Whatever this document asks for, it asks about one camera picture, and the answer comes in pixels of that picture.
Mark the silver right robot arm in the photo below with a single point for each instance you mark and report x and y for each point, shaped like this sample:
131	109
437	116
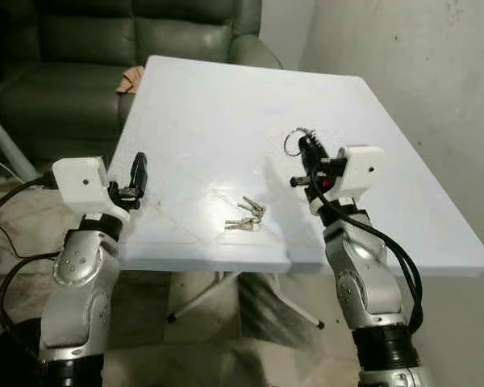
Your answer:
367	282

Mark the white folding table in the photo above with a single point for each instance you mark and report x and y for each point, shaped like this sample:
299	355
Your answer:
226	129

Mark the silver key bunch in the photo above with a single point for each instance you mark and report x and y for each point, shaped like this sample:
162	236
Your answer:
248	216

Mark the grey blue furniture leg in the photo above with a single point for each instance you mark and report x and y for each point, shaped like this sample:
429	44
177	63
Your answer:
8	145

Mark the dark green leather sofa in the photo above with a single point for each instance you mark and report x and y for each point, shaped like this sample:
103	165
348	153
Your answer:
81	56

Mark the white metal table leg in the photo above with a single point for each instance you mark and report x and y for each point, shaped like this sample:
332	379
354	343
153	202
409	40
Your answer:
294	305
202	298

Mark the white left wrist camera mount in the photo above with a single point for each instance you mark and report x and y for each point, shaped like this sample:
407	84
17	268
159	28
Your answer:
79	177

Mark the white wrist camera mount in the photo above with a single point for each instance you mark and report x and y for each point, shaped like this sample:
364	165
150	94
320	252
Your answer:
79	177
359	171

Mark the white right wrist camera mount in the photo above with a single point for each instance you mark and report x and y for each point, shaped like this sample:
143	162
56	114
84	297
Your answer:
359	171

